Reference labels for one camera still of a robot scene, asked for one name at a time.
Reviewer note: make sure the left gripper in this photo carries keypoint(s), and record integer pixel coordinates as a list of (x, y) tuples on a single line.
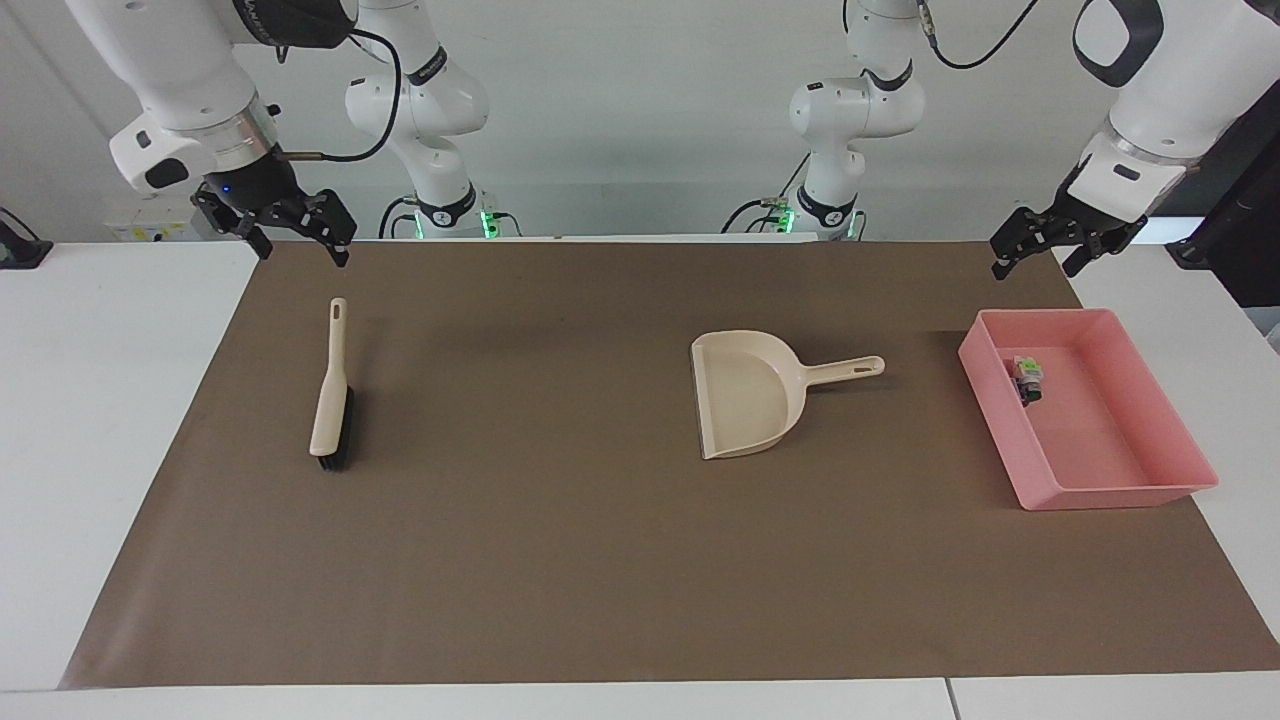
[(1082, 205)]

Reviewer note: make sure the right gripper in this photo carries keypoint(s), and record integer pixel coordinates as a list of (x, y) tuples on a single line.
[(258, 185)]

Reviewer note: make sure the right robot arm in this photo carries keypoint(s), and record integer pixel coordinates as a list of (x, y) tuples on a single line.
[(185, 70)]

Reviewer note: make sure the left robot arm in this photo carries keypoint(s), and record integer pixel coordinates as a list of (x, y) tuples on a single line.
[(1190, 80)]

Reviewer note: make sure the pink plastic bin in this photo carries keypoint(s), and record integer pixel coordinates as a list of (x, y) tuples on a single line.
[(1100, 440)]

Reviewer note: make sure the small electronic scrap piece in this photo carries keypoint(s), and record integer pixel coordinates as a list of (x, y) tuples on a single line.
[(1027, 375)]

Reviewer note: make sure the black stand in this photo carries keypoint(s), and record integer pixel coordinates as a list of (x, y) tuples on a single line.
[(18, 248), (1235, 180)]

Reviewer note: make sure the beige hand brush black bristles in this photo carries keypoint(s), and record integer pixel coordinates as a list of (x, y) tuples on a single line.
[(331, 395)]

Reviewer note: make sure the beige plastic dustpan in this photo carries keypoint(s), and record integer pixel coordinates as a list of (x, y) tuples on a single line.
[(745, 395)]

